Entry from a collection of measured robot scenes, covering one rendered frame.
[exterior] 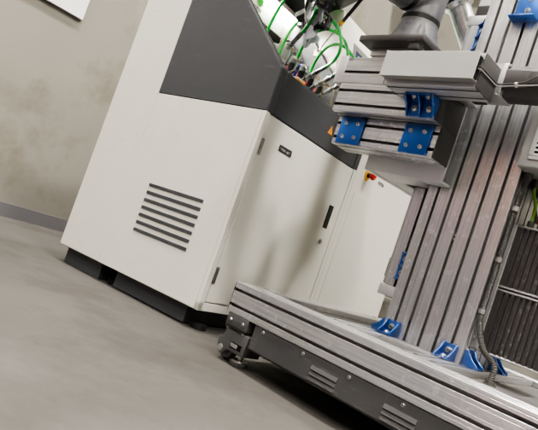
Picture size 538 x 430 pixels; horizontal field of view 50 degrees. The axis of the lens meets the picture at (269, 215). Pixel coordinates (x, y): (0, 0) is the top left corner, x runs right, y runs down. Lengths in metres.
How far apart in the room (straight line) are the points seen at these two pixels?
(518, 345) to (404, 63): 0.78
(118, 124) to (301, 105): 0.82
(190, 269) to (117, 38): 2.21
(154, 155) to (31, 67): 1.54
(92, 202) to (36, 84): 1.34
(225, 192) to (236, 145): 0.17
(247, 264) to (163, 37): 1.03
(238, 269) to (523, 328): 0.96
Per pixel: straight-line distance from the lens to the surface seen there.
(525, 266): 1.66
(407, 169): 1.73
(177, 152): 2.20
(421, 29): 1.79
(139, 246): 2.22
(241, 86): 2.11
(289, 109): 2.09
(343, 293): 2.73
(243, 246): 2.04
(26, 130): 3.68
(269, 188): 2.07
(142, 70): 2.54
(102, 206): 2.44
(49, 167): 3.76
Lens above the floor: 0.36
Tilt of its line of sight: 3 degrees up
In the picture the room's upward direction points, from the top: 19 degrees clockwise
